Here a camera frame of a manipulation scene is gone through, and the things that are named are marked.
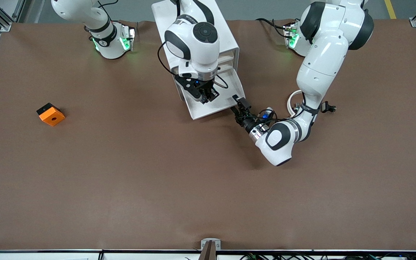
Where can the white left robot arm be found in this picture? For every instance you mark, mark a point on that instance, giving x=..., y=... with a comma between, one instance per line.
x=323, y=61

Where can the brown table cover mat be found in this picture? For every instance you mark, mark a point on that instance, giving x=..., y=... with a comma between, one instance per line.
x=208, y=180

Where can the black right camera bracket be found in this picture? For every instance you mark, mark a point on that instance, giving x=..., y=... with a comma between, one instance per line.
x=188, y=86

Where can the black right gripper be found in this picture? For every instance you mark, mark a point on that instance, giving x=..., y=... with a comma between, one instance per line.
x=206, y=91

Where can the grey metal bracket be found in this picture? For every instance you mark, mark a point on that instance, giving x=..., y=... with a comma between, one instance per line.
x=211, y=241

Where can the white table edge rail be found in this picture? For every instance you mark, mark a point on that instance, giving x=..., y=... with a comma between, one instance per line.
x=139, y=257

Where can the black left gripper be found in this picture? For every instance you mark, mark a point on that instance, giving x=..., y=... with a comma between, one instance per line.
x=246, y=123

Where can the white curved plastic part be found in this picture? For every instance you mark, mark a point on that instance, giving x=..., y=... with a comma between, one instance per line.
x=289, y=103

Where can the small black clip component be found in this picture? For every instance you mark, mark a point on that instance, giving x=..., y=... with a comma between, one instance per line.
x=329, y=107

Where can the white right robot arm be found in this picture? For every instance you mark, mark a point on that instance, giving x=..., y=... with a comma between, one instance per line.
x=193, y=39

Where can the orange black cube block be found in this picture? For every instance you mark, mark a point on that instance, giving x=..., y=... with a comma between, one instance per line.
x=52, y=118

